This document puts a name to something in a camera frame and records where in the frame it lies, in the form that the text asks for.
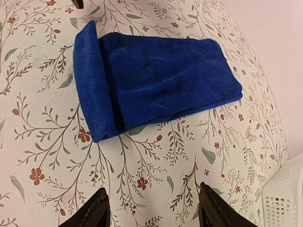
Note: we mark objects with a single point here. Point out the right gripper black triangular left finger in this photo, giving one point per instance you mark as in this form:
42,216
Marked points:
94,213

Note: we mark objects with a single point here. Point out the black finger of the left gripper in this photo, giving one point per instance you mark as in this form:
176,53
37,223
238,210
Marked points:
78,4

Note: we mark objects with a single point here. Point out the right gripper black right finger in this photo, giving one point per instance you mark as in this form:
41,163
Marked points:
215,212

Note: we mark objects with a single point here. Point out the dark blue towel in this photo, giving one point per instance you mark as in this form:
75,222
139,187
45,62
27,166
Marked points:
125,81

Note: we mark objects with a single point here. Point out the floral patterned tablecloth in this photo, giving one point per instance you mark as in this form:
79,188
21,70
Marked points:
49,165

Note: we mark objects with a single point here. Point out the white plastic perforated basket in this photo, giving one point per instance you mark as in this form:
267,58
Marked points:
283,196

